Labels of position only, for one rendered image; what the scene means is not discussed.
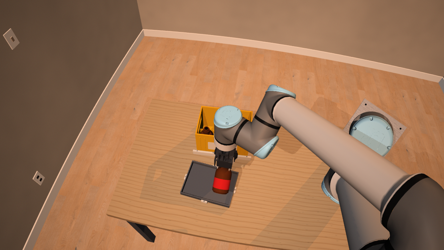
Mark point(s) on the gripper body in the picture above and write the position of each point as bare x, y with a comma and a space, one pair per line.
224, 158

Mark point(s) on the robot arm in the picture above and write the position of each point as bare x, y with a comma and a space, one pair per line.
382, 206

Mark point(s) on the yellow bottle crate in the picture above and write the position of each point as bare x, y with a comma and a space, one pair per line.
205, 142

